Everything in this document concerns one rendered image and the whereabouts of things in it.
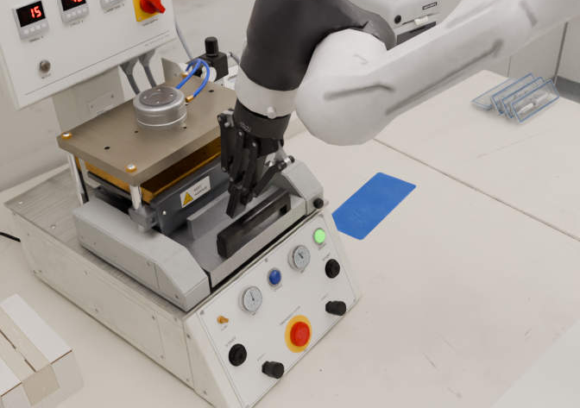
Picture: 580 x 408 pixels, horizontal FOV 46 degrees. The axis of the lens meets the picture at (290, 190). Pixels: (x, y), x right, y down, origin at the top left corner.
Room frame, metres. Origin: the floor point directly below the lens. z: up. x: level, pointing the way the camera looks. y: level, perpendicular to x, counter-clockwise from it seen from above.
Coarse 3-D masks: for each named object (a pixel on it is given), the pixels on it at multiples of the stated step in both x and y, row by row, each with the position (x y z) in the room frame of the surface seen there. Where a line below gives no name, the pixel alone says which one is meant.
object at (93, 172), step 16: (208, 144) 0.94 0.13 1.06; (192, 160) 0.90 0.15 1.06; (208, 160) 0.90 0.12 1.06; (96, 176) 0.91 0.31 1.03; (112, 176) 0.88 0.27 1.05; (160, 176) 0.86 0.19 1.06; (176, 176) 0.85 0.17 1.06; (128, 192) 0.86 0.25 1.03; (144, 192) 0.83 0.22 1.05; (160, 192) 0.82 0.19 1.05
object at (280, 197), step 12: (276, 192) 0.87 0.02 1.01; (288, 192) 0.87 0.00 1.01; (264, 204) 0.84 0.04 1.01; (276, 204) 0.85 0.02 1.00; (288, 204) 0.87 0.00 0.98; (252, 216) 0.81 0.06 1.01; (264, 216) 0.83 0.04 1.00; (228, 228) 0.79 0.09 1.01; (240, 228) 0.79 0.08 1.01; (252, 228) 0.80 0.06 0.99; (228, 240) 0.77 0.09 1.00; (228, 252) 0.76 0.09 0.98
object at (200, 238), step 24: (264, 192) 0.92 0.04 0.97; (192, 216) 0.82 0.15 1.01; (216, 216) 0.85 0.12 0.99; (240, 216) 0.86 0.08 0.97; (288, 216) 0.87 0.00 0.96; (192, 240) 0.81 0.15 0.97; (216, 240) 0.81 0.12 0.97; (240, 240) 0.80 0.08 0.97; (264, 240) 0.82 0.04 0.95; (216, 264) 0.75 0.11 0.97; (240, 264) 0.78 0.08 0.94
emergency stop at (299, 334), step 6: (294, 324) 0.78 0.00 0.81; (300, 324) 0.78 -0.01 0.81; (306, 324) 0.78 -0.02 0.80; (294, 330) 0.77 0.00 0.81; (300, 330) 0.77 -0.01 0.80; (306, 330) 0.78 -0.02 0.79; (294, 336) 0.76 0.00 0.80; (300, 336) 0.76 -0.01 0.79; (306, 336) 0.77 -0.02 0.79; (294, 342) 0.75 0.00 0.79; (300, 342) 0.76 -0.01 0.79; (306, 342) 0.77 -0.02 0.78
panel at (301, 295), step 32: (320, 224) 0.91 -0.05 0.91; (288, 256) 0.84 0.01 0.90; (320, 256) 0.88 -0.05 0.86; (224, 288) 0.75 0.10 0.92; (288, 288) 0.81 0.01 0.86; (320, 288) 0.84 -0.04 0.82; (352, 288) 0.88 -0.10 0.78; (224, 320) 0.70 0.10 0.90; (256, 320) 0.75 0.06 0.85; (288, 320) 0.78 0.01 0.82; (320, 320) 0.81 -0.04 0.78; (224, 352) 0.69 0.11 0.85; (256, 352) 0.72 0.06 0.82; (288, 352) 0.75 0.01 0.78; (256, 384) 0.69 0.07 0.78
